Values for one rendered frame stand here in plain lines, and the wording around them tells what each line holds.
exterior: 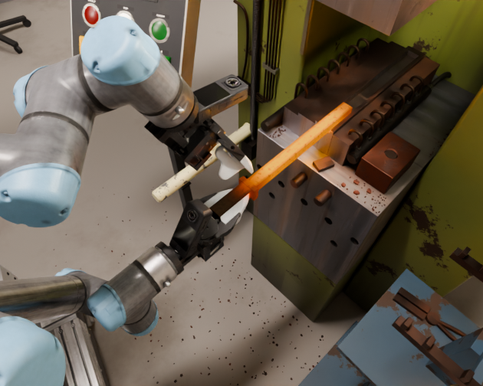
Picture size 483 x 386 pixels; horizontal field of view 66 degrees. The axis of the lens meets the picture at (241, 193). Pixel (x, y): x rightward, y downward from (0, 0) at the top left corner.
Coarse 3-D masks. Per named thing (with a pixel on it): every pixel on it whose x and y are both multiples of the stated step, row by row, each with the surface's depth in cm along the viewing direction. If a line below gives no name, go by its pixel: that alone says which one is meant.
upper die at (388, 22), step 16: (320, 0) 68; (336, 0) 66; (352, 0) 64; (368, 0) 62; (384, 0) 60; (400, 0) 58; (416, 0) 62; (432, 0) 67; (352, 16) 65; (368, 16) 63; (384, 16) 61; (400, 16) 61; (384, 32) 63
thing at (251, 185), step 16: (336, 112) 90; (320, 128) 86; (304, 144) 84; (272, 160) 81; (288, 160) 81; (256, 176) 78; (272, 176) 80; (240, 192) 75; (256, 192) 76; (224, 208) 73
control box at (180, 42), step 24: (72, 0) 98; (96, 0) 96; (120, 0) 94; (144, 0) 92; (168, 0) 91; (192, 0) 92; (72, 24) 101; (96, 24) 99; (144, 24) 95; (168, 24) 93; (192, 24) 95; (72, 48) 104; (168, 48) 96; (192, 48) 100; (192, 72) 104
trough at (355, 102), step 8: (400, 56) 103; (408, 56) 105; (416, 56) 104; (392, 64) 102; (400, 64) 103; (384, 72) 101; (392, 72) 101; (376, 80) 99; (384, 80) 99; (368, 88) 98; (376, 88) 98; (352, 96) 94; (360, 96) 96; (368, 96) 96; (352, 104) 94
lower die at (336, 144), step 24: (384, 48) 106; (408, 48) 105; (336, 72) 102; (360, 72) 101; (408, 72) 100; (432, 72) 101; (312, 96) 97; (336, 96) 95; (384, 96) 95; (408, 96) 98; (288, 120) 97; (312, 120) 90; (360, 120) 90; (336, 144) 89
